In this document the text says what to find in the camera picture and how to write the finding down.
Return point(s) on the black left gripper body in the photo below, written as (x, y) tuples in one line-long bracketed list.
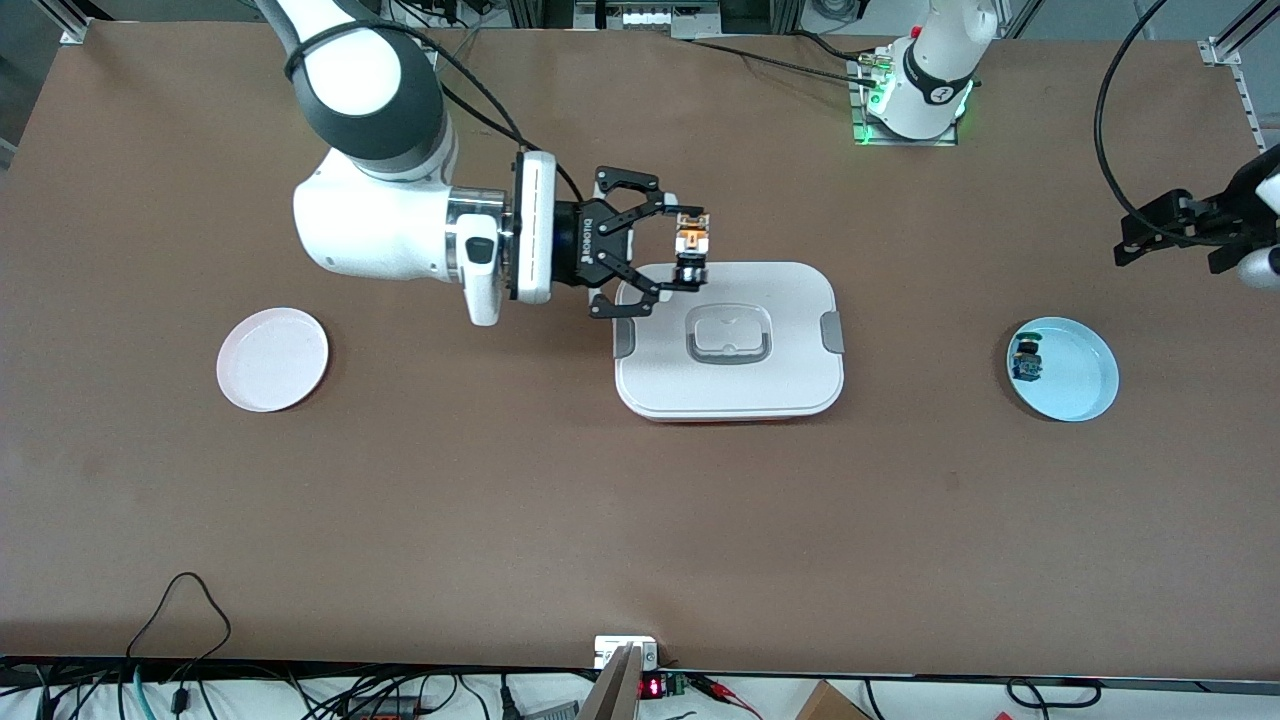
[(1226, 222)]

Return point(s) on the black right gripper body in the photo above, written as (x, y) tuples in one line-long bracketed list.
[(577, 244)]

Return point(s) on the orange switch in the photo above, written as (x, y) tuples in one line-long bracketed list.
[(690, 240)]

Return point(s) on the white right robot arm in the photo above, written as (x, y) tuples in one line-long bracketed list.
[(380, 220)]

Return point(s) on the white lidded box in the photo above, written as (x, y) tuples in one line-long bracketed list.
[(660, 370)]

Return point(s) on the brown cardboard box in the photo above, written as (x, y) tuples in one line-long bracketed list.
[(825, 705)]

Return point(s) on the light blue round plate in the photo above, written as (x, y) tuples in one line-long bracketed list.
[(1080, 380)]

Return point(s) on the white connector strip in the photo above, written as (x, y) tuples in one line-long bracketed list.
[(648, 19)]

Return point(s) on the white socket block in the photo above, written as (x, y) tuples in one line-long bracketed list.
[(610, 648)]

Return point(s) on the pink round plate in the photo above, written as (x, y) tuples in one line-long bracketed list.
[(260, 390)]

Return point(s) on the red LED display module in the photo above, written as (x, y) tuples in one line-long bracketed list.
[(652, 688)]

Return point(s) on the red test clip leads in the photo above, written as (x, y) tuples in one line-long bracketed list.
[(725, 692)]

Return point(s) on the white table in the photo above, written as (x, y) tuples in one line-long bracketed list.
[(950, 705)]

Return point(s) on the aluminium frame post with bracket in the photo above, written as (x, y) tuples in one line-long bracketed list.
[(1225, 50)]

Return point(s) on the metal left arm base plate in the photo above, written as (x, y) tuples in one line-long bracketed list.
[(900, 142)]

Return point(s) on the grey camera pole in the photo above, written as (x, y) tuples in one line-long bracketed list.
[(610, 700)]

